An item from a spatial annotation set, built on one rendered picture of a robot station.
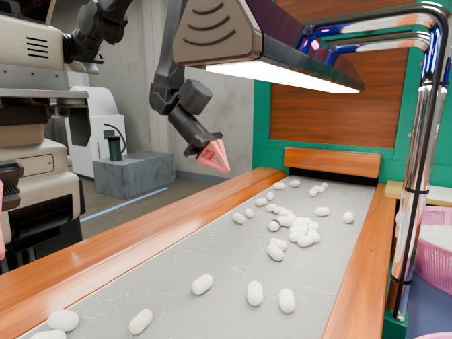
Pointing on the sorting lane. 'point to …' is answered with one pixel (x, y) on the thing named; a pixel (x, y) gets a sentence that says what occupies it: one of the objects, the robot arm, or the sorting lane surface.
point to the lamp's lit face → (261, 70)
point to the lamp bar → (257, 42)
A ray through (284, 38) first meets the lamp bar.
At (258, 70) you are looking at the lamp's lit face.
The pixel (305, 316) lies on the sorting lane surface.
